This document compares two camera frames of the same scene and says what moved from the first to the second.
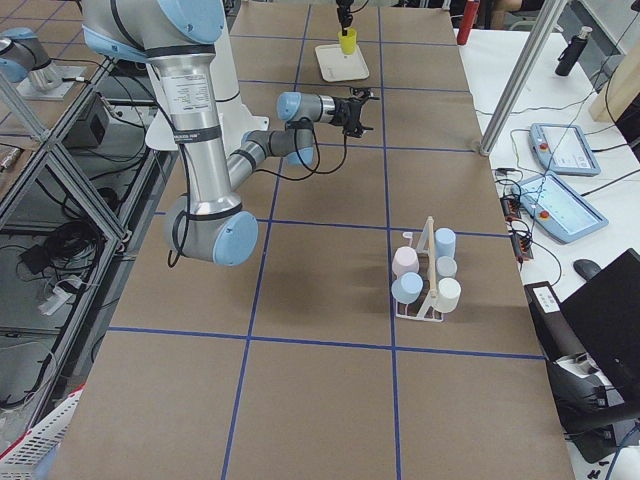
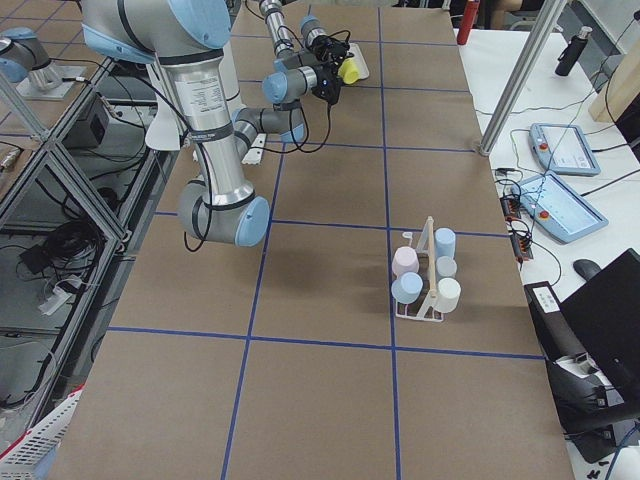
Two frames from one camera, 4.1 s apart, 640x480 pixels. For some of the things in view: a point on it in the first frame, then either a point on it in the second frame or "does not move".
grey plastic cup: x=446 y=266 does not move
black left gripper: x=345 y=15 → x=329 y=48
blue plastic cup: x=445 y=242 does not move
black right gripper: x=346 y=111 → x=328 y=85
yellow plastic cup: x=348 y=42 → x=348 y=70
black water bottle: x=570 y=55 does not move
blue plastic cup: x=407 y=288 does not move
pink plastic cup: x=405 y=260 does not move
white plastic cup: x=449 y=294 does not move
